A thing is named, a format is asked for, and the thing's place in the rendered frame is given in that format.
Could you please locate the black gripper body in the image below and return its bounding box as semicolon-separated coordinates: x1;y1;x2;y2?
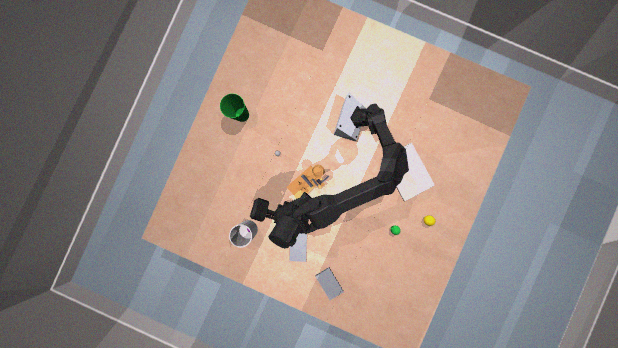
250;198;289;223

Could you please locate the grey cup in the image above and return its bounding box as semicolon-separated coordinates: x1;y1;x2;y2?
229;220;258;248

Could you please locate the green ball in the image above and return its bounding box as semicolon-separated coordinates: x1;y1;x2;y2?
390;225;401;235

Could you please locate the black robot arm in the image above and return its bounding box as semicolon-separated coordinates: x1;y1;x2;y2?
268;103;409;249

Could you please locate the yellow ball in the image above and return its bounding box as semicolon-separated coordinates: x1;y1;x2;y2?
424;215;436;226

